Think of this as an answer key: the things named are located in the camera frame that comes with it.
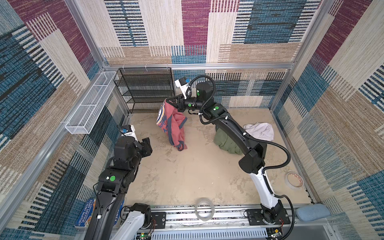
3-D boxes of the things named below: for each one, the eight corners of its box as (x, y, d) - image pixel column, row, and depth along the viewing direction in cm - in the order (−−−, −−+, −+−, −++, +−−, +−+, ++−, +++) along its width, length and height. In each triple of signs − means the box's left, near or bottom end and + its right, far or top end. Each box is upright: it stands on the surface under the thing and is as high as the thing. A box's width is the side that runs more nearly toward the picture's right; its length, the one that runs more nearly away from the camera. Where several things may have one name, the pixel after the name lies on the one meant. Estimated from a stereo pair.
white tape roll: (287, 189, 85) (289, 187, 83) (281, 173, 90) (283, 171, 89) (304, 189, 85) (307, 187, 83) (297, 173, 90) (299, 171, 89)
